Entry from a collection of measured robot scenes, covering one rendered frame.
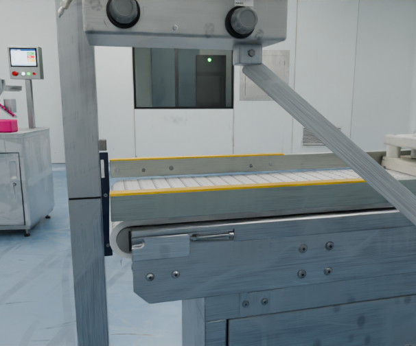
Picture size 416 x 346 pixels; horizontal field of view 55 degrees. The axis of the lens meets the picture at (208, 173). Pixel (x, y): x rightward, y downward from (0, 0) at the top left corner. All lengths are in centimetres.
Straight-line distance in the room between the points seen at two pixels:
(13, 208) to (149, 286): 269
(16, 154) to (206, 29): 270
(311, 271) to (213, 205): 17
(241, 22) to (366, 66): 579
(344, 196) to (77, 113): 47
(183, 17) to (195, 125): 523
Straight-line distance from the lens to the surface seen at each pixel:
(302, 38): 593
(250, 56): 50
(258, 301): 62
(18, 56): 346
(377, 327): 76
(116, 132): 575
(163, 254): 50
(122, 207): 48
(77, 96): 75
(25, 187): 311
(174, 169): 76
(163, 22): 44
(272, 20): 48
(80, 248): 80
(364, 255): 62
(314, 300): 66
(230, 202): 50
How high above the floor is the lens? 100
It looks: 11 degrees down
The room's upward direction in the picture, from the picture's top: straight up
